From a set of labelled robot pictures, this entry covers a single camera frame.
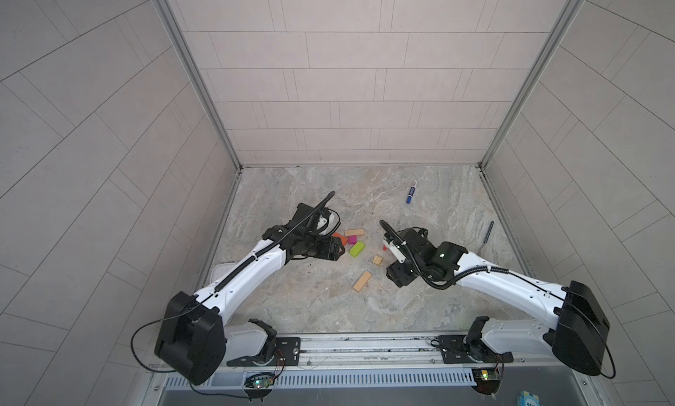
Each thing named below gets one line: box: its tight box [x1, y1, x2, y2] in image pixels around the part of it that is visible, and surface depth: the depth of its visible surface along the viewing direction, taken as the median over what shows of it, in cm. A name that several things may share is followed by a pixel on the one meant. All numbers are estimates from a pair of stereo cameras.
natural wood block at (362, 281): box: [352, 270, 372, 293], surface depth 84 cm
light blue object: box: [516, 390, 543, 406], surface depth 64 cm
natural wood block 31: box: [344, 228, 365, 237], surface depth 96 cm
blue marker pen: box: [406, 180, 418, 204], surface depth 110 cm
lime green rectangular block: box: [349, 240, 365, 258], surface depth 93 cm
